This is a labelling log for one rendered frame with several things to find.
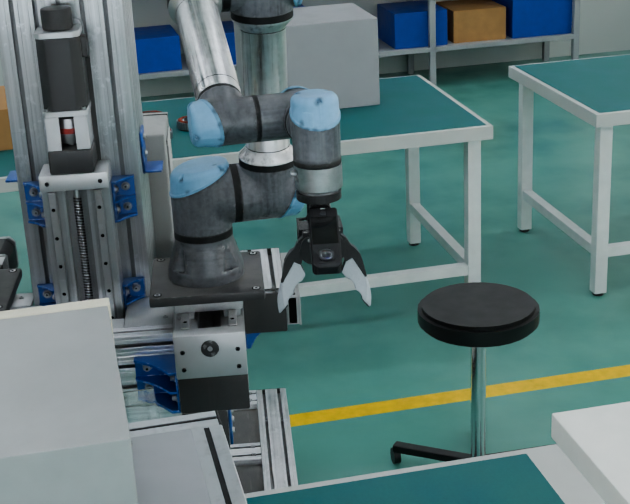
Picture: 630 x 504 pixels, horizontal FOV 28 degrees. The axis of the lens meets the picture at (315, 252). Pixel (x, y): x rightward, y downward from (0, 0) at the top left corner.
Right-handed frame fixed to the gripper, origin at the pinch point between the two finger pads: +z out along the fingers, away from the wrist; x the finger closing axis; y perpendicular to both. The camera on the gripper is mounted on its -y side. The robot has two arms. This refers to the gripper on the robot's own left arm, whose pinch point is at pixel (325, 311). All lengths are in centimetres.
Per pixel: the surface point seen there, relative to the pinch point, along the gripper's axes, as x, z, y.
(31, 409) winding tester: 37, -17, -59
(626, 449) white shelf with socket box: -30, -6, -59
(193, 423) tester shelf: 21.2, 3.6, -27.2
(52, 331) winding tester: 37, -17, -38
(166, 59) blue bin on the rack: 50, 82, 593
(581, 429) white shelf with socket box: -27, -6, -53
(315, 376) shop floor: -10, 116, 207
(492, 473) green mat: -30, 40, 12
